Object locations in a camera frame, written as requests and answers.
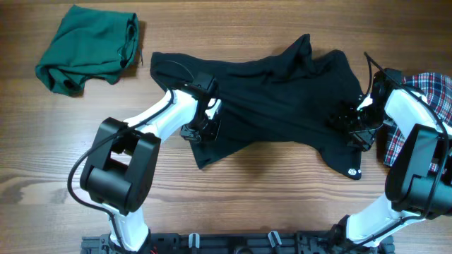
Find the green cloth bag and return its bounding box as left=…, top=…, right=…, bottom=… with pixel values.
left=35, top=5, right=140, bottom=97

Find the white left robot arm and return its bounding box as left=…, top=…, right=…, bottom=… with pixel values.
left=80, top=73, right=221, bottom=253

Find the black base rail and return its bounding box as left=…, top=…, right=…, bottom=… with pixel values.
left=80, top=231, right=395, bottom=254

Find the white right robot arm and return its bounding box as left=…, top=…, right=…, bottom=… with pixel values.
left=329, top=68, right=451, bottom=251

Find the black garment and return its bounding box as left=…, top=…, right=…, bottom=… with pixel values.
left=150, top=34, right=363, bottom=180

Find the plaid checkered cloth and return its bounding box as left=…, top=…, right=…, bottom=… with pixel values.
left=383, top=72, right=452, bottom=174

